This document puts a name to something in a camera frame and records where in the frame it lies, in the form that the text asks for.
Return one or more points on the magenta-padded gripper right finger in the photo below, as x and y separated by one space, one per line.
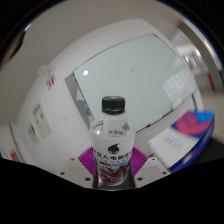
138 160

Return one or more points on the large white wall poster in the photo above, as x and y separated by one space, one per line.
41 116

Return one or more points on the large whiteboard on stand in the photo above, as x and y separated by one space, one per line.
140 73

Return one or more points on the small white wall poster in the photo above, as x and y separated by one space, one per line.
32 133

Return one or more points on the clear bottle with black cap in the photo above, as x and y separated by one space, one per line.
112 143

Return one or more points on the blue cardboard box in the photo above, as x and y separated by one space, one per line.
190 133

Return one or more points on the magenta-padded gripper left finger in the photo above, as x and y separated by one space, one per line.
86 160

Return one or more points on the grey notice board with papers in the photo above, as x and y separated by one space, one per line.
80 100

